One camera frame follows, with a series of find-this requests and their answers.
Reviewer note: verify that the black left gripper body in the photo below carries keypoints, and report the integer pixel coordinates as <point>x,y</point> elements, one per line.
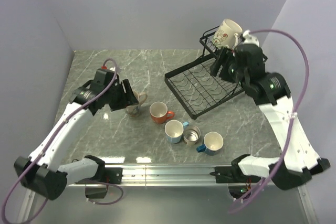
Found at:
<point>115,97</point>

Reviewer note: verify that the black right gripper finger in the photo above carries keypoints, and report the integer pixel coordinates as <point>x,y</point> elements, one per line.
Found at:
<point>218,62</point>
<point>228,70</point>

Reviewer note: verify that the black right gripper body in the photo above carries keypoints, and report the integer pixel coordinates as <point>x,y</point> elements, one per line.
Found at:
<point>237,74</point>

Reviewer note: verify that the beige floral mug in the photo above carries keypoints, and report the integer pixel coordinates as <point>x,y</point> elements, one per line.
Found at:
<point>134,110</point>

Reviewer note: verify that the green inside floral mug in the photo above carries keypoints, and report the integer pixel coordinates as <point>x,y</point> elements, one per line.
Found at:
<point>227,35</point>

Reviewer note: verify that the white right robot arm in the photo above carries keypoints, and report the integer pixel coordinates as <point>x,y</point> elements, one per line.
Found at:
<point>300,162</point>

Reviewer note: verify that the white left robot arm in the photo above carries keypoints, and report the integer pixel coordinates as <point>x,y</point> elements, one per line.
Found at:
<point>42,171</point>

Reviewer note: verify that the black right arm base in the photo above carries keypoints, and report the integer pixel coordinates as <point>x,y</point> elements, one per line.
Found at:
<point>223,175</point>

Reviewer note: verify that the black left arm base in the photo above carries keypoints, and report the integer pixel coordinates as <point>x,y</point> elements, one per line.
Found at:
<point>112,175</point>

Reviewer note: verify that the orange mug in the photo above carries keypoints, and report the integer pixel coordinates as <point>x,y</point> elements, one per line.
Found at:
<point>160,113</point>

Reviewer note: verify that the light blue mug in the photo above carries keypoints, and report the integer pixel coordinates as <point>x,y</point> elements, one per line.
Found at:
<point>174,130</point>

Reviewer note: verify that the stainless steel cup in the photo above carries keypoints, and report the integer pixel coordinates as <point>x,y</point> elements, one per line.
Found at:
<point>191,135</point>

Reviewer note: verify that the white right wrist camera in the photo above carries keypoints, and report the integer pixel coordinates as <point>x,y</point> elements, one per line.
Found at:
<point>249,38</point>

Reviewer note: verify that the black wire dish rack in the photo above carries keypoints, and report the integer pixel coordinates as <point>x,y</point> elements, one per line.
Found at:
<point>192,84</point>

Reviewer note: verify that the dark blue handled mug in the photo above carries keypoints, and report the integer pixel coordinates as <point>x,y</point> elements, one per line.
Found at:
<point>212,143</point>

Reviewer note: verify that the aluminium mounting rail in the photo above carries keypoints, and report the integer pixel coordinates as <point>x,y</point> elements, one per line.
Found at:
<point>164,175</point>

